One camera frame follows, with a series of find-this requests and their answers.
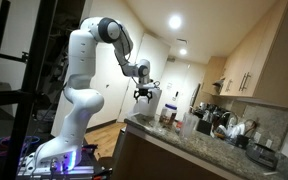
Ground tall clear plastic cup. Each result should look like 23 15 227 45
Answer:
179 112 200 138

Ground black toaster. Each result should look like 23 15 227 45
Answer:
245 142 279 169

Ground white plate in rack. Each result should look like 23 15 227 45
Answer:
228 122 247 139

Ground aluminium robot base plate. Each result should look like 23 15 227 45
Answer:
17 151 97 178

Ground black box on counter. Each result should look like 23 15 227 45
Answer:
196 119 213 136

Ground white door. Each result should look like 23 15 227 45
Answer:
117 32 172 124

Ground small orange white bottle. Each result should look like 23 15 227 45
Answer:
175 121 184 133

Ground beige upper kitchen cabinets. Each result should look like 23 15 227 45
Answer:
218 0 288 109

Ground large round ceiling light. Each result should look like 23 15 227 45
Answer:
168 14 183 30

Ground clear jar with blue lid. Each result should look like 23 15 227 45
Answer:
159 103 178 128

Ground chrome arched faucet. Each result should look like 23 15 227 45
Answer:
217 111 239 131

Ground blue cable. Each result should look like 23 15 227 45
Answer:
0 134 42 158

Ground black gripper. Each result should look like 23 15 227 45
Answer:
133 88 154 103

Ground black metal stand frame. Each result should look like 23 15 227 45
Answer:
0 0 57 180

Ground ceiling air vent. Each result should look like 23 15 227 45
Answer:
175 37 189 45

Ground black coffee maker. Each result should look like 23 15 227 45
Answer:
202 103 224 123

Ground kitchen island with granite top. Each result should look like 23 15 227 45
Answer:
112 113 288 180

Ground silver cabinet handle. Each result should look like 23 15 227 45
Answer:
243 72 253 93
238 71 247 92

